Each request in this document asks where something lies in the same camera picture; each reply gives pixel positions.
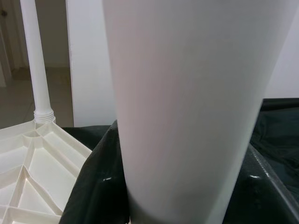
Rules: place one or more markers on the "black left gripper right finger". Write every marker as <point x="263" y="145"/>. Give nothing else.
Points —
<point x="261" y="200"/>

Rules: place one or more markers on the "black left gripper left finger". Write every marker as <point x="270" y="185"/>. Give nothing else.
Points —
<point x="100" y="191"/>

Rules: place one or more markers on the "white plastic children table top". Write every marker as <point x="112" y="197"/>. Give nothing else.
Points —
<point x="35" y="168"/>

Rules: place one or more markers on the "white plastic table leg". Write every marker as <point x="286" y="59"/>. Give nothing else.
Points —
<point x="187" y="93"/>
<point x="38" y="70"/>

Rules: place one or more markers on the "black fabric table cover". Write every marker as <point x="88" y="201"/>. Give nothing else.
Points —
<point x="280" y="121"/>

